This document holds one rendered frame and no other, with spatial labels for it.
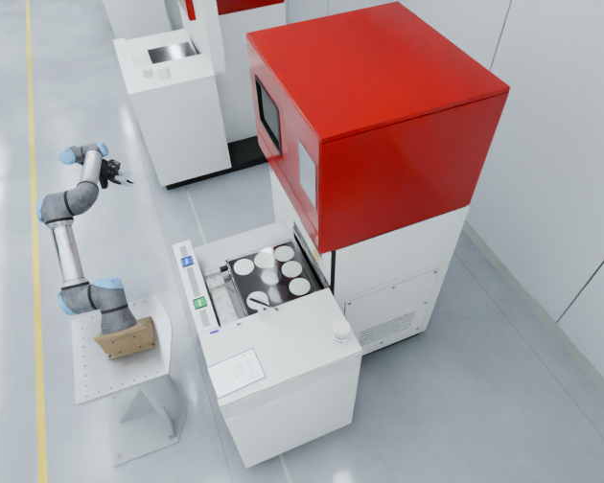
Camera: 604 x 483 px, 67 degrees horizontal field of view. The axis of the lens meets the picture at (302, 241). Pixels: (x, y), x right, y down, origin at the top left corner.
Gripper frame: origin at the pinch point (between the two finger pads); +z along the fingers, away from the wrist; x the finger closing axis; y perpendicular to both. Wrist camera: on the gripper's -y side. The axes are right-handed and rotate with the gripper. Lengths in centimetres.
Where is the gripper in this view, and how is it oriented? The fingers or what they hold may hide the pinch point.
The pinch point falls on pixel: (129, 184)
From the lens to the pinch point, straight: 265.1
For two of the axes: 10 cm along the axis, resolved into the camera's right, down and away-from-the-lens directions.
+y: 4.9, -6.9, -5.3
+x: 0.7, -5.7, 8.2
